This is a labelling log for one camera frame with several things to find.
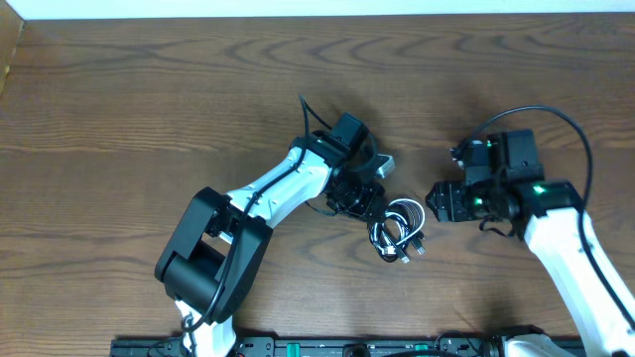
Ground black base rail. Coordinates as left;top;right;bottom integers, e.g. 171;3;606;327
109;324;586;357

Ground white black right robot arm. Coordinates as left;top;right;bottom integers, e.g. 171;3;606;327
426;130;634;356

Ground black USB cable blue plug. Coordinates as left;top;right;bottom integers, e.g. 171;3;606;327
380;198;426;261

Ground white USB cable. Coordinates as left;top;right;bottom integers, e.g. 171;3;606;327
374;197;427;257

